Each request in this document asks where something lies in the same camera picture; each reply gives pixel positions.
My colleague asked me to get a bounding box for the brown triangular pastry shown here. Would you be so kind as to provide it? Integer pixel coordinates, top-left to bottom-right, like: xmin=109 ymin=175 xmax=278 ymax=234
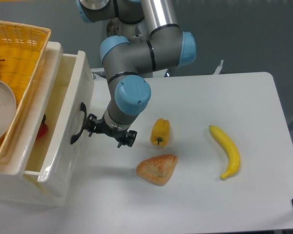
xmin=136 ymin=155 xmax=178 ymax=186

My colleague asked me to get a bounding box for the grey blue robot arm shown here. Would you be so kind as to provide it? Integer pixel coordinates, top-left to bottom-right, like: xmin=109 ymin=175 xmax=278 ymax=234
xmin=76 ymin=0 xmax=196 ymax=147

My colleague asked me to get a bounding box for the yellow woven basket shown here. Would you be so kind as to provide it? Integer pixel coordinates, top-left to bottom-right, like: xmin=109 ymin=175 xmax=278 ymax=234
xmin=0 ymin=20 xmax=51 ymax=159

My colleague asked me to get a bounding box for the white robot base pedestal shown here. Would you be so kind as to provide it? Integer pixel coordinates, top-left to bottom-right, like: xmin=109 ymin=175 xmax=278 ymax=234
xmin=106 ymin=18 xmax=149 ymax=43

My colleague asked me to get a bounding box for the red bell pepper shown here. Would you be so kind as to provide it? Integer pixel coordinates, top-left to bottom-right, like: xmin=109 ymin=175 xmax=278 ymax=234
xmin=36 ymin=114 xmax=48 ymax=140

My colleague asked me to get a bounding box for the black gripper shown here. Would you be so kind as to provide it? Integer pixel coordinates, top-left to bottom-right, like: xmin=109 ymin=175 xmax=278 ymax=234
xmin=83 ymin=114 xmax=137 ymax=148

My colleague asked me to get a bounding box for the yellow banana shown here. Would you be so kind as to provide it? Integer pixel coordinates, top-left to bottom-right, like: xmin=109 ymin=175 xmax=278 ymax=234
xmin=209 ymin=125 xmax=241 ymax=180

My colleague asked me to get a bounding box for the grey plate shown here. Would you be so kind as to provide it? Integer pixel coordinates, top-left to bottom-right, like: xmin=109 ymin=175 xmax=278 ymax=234
xmin=0 ymin=81 xmax=17 ymax=139

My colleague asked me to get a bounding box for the white top drawer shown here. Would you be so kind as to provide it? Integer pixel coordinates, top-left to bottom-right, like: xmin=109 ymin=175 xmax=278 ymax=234
xmin=26 ymin=51 xmax=94 ymax=199

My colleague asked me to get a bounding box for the black drawer handle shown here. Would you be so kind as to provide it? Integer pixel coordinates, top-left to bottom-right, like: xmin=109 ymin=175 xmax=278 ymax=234
xmin=70 ymin=102 xmax=87 ymax=145

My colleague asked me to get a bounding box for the white clip at table edge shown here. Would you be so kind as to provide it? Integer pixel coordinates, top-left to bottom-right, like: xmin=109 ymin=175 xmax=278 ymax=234
xmin=213 ymin=59 xmax=224 ymax=75

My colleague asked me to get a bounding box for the yellow bell pepper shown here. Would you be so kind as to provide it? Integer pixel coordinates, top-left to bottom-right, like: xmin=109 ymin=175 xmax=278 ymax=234
xmin=150 ymin=118 xmax=170 ymax=147

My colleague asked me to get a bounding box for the white drawer cabinet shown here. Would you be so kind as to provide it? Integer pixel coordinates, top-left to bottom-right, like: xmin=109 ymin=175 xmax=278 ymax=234
xmin=0 ymin=42 xmax=63 ymax=206

